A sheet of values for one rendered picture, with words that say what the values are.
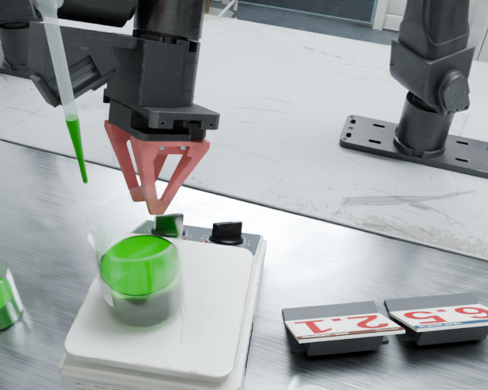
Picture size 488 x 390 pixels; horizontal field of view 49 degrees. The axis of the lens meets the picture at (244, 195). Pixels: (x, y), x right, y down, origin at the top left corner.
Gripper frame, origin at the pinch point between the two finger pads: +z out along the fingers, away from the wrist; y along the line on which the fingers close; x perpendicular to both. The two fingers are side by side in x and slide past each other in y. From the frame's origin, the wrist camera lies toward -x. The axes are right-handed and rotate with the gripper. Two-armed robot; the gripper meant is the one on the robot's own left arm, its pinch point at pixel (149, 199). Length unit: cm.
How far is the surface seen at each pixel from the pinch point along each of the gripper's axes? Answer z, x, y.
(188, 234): 3.2, 3.8, 1.5
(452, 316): 4.9, 20.1, 20.5
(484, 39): -29, 220, -104
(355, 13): -35, 225, -192
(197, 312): 4.0, -2.0, 13.1
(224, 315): 3.8, -0.5, 14.4
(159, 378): 7.6, -5.4, 14.6
